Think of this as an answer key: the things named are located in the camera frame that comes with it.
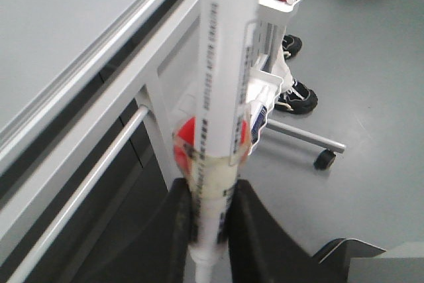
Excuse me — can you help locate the blue white eraser in tray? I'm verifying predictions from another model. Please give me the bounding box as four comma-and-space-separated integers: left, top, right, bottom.
250, 85, 269, 144

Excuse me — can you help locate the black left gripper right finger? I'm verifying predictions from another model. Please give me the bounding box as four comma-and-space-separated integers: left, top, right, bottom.
229, 180, 331, 282

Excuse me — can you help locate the black sneaker near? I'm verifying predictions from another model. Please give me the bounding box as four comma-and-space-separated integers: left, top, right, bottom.
274, 79, 318, 115

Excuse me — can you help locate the white horizontal stand rail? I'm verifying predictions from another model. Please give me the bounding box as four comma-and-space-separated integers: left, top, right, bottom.
7, 105, 149, 283

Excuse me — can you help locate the white whiteboard marker pen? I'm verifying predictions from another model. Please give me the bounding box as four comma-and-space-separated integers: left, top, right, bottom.
189, 0, 258, 282

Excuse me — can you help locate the black sneaker far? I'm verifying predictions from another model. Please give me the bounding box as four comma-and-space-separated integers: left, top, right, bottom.
282, 34, 303, 60

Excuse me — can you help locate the grey metal base corner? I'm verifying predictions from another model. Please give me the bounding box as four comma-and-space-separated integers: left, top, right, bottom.
313, 237, 424, 283

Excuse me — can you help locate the white lower stand tray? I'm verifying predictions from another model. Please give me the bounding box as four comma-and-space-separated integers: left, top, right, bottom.
178, 64, 284, 156

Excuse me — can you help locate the grey stand leg with caster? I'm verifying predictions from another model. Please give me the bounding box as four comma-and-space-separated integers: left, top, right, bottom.
266, 119, 346, 170

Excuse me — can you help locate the red round magnet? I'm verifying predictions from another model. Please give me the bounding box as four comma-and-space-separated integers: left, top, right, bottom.
173, 117, 251, 180

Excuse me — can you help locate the black sneaker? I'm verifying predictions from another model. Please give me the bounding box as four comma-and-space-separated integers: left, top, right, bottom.
282, 34, 303, 60
274, 79, 318, 115

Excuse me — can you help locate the white metal whiteboard stand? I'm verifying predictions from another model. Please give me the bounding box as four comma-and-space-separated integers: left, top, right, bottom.
1, 0, 200, 282

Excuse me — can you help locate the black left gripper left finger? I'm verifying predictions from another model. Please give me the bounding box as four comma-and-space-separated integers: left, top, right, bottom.
74, 178, 191, 282

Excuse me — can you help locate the white whiteboard with aluminium frame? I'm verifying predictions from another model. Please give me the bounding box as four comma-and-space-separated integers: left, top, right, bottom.
0, 0, 203, 178

